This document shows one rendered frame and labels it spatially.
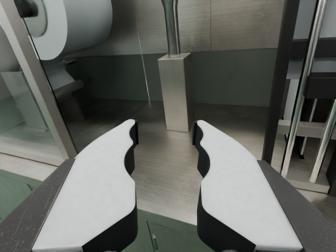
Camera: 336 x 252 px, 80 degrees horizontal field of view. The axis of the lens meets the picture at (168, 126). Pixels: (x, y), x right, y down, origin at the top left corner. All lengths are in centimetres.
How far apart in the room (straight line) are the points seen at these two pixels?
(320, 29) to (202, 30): 54
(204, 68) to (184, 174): 52
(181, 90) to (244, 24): 35
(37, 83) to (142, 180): 37
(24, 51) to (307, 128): 64
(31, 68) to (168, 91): 39
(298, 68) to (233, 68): 47
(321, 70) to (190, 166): 38
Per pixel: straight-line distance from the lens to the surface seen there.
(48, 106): 62
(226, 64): 91
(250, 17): 88
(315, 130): 51
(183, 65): 67
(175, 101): 72
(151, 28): 98
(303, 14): 46
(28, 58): 60
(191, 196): 53
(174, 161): 63
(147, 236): 67
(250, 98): 95
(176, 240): 62
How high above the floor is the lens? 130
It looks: 29 degrees down
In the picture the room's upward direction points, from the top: 7 degrees counter-clockwise
